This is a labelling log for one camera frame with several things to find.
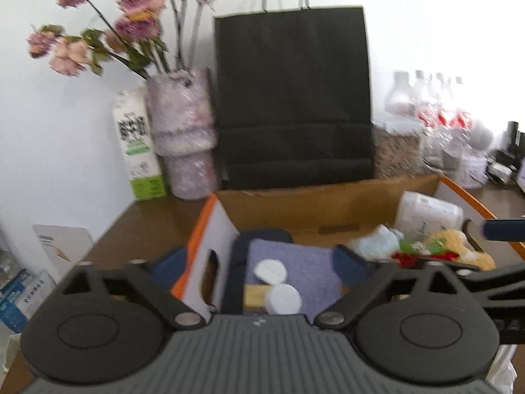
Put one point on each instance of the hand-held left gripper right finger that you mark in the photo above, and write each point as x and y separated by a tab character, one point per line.
348	266

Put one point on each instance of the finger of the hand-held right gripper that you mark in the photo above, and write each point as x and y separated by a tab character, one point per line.
504	230
500	283

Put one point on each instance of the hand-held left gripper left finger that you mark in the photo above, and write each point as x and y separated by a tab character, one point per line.
170	262

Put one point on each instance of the iridescent plastic bag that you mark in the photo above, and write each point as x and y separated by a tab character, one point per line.
377	246

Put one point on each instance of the purple cloth pouch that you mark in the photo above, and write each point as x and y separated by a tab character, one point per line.
311	279

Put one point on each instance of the yellow plush toy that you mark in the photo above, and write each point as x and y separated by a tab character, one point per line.
447	240

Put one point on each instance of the white round disc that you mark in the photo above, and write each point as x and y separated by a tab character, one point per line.
284	299
269	271

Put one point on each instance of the red orange cardboard box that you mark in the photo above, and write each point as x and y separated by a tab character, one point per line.
287	209

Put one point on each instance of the small wooden block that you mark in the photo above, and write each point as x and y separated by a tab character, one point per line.
254	297

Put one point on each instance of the wooden desktop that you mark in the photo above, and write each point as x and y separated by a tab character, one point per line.
135	225

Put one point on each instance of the white plastic bag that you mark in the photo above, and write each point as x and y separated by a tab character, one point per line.
502	369

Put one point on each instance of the black charger block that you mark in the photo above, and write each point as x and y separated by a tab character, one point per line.
516	135

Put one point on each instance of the clear glass cup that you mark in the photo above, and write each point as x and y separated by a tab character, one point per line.
443	156

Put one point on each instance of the white round speaker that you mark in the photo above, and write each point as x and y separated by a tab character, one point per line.
483	135

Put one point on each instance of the white printed box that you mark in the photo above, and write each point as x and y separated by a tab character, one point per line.
61	250

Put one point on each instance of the green white milk carton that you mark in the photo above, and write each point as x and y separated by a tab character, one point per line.
137	143

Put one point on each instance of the clear grain container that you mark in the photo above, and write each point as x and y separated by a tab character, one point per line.
396	152

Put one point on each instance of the purple textured vase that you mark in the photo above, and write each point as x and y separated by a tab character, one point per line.
180	131

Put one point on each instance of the pack of water bottles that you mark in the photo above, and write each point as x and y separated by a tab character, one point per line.
434	106

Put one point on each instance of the blue white box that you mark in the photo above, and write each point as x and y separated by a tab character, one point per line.
20	295

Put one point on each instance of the black paper bag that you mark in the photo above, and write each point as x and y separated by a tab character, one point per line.
291	90

